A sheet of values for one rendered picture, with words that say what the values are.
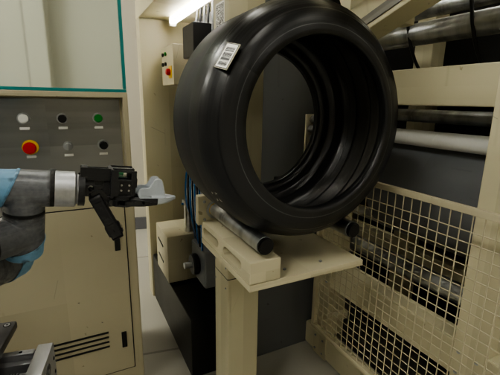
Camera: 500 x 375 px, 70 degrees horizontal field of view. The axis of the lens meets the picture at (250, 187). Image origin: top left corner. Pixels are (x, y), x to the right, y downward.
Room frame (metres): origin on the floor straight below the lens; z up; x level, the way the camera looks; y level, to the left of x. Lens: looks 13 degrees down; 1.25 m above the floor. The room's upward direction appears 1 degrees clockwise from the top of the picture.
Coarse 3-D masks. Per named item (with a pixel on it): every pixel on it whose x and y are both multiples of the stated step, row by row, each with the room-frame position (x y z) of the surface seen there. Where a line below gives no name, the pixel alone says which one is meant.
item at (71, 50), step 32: (0, 0) 1.24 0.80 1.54; (32, 0) 1.28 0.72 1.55; (64, 0) 1.32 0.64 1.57; (96, 0) 1.37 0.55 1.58; (0, 32) 1.24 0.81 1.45; (32, 32) 1.28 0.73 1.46; (64, 32) 1.32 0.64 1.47; (96, 32) 1.37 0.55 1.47; (0, 64) 1.23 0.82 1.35; (32, 64) 1.27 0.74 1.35; (64, 64) 1.31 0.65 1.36; (96, 64) 1.36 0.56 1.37
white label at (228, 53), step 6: (228, 42) 0.80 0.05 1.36; (228, 48) 0.79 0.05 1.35; (234, 48) 0.78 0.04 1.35; (222, 54) 0.79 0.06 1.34; (228, 54) 0.78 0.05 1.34; (234, 54) 0.77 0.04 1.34; (222, 60) 0.78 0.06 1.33; (228, 60) 0.77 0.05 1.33; (216, 66) 0.79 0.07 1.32; (222, 66) 0.78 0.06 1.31; (228, 66) 0.77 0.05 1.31
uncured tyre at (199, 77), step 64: (320, 0) 0.91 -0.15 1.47; (192, 64) 0.92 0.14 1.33; (256, 64) 0.79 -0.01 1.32; (320, 64) 1.21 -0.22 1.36; (384, 64) 0.96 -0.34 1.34; (192, 128) 0.81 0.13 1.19; (320, 128) 1.23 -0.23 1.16; (384, 128) 0.97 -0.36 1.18; (256, 192) 0.80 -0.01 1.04; (320, 192) 1.13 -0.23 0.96
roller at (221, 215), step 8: (216, 208) 1.08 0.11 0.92; (216, 216) 1.06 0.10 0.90; (224, 216) 1.02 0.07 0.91; (232, 216) 0.99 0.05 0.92; (224, 224) 1.01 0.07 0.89; (232, 224) 0.96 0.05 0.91; (240, 224) 0.93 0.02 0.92; (240, 232) 0.90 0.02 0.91; (248, 232) 0.88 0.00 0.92; (256, 232) 0.86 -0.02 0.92; (248, 240) 0.86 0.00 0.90; (256, 240) 0.83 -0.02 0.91; (264, 240) 0.82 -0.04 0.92; (256, 248) 0.82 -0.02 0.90; (264, 248) 0.82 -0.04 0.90; (272, 248) 0.83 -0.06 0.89
